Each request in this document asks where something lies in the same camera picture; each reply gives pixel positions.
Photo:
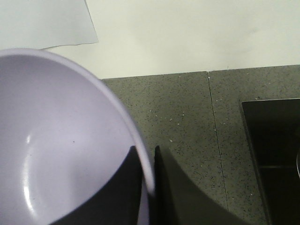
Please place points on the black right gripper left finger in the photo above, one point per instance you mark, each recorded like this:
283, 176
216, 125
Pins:
117, 202

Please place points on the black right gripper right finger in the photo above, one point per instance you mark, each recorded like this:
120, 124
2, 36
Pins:
180, 201

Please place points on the purple plastic bowl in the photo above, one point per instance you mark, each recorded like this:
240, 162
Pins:
63, 135

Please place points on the black induction cooktop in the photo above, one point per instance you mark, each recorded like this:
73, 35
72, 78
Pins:
273, 133

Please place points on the white paper sheet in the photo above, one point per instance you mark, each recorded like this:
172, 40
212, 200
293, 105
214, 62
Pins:
41, 24

